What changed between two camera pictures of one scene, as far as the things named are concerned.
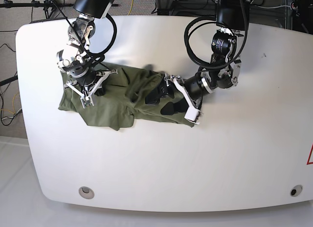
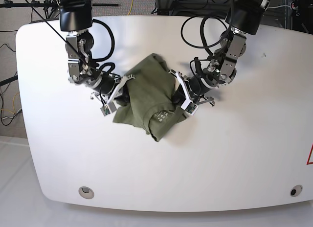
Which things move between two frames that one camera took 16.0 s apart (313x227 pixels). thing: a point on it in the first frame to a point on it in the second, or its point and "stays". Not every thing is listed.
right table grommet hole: x=296 y=190 stays
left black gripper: x=88 y=80 to x=106 y=84
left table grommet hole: x=86 y=192 stays
